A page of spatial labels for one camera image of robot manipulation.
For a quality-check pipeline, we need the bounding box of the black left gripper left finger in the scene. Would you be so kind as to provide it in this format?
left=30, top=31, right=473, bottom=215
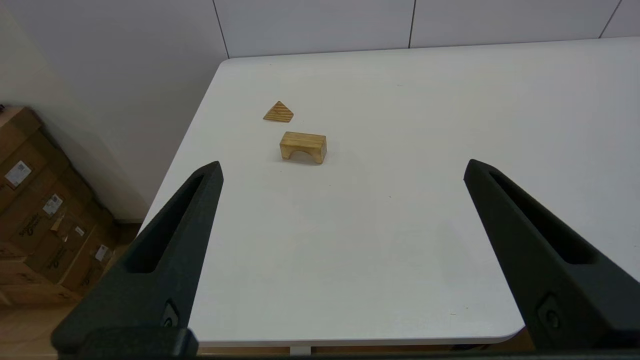
left=51, top=161, right=224, bottom=352

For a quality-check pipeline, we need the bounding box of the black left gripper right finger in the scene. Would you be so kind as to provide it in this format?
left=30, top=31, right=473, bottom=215
left=464, top=159, right=640, bottom=351

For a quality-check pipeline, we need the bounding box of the arched wooden building block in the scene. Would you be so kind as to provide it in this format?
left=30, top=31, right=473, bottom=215
left=279, top=131, right=327, bottom=165

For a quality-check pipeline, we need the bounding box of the triangular wooden building block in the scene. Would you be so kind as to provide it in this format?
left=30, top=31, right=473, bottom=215
left=263, top=100, right=295, bottom=123

